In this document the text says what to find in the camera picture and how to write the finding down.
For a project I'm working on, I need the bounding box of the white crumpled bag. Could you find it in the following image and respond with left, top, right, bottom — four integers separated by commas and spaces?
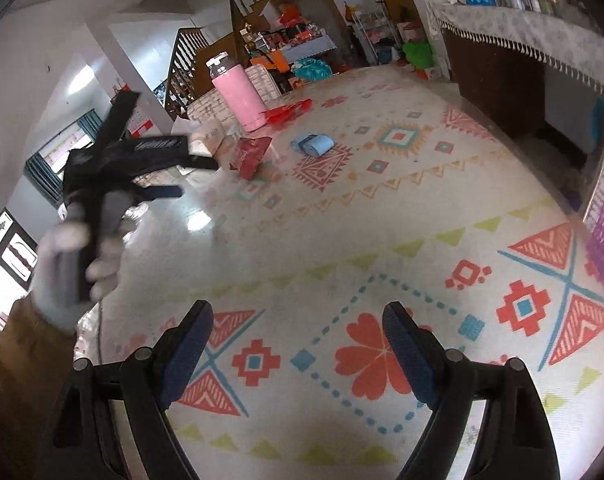
189, 119, 229, 157

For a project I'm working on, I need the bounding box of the dark framed window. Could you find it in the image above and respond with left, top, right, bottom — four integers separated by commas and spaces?
0, 209, 39, 317

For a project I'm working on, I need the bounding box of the stack of patterned cartons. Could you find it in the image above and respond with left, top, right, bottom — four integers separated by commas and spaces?
186, 65, 283, 124

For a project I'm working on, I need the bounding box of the wooden door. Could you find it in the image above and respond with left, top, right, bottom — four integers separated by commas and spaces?
271, 0, 353, 68

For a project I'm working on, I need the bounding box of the red plastic bag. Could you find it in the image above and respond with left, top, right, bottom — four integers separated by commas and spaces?
261, 100, 313, 126

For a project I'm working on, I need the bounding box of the window with blue curtain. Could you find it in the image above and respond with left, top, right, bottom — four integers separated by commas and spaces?
23, 109, 104, 202

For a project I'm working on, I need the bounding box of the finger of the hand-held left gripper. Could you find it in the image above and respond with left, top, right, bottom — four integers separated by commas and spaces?
126, 184, 184, 204
172, 152, 221, 172

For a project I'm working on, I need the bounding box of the green plastic bag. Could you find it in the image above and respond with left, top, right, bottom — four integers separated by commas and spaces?
401, 40, 433, 69

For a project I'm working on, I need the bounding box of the small dark red box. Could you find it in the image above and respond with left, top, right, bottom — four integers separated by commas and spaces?
230, 136, 274, 181

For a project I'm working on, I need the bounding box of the teal plastic bag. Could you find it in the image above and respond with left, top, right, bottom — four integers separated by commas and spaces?
291, 57, 333, 82

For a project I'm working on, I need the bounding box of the light blue roll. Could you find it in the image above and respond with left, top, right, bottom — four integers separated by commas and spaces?
290, 132, 335, 157

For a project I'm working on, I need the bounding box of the person's left hand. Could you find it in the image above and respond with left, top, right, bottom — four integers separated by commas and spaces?
31, 194, 138, 334

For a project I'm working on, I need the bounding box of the person's left forearm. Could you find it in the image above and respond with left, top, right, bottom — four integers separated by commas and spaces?
0, 299, 84, 480

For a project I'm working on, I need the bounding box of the pink cylindrical container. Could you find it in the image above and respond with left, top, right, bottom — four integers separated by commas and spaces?
206, 52, 267, 131

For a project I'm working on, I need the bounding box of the dark wooden cabinet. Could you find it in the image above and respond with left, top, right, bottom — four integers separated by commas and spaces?
441, 30, 548, 139
426, 0, 604, 97

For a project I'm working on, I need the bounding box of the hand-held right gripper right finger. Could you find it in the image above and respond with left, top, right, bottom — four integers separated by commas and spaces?
383, 301, 558, 480

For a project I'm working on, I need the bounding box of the white shelf rack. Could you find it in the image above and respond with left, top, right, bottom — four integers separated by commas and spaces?
351, 7, 403, 67

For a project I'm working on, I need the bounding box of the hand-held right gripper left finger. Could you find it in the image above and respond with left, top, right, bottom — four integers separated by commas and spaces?
52, 300, 215, 480

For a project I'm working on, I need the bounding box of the wooden staircase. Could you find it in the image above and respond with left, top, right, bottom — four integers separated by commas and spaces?
164, 0, 285, 122

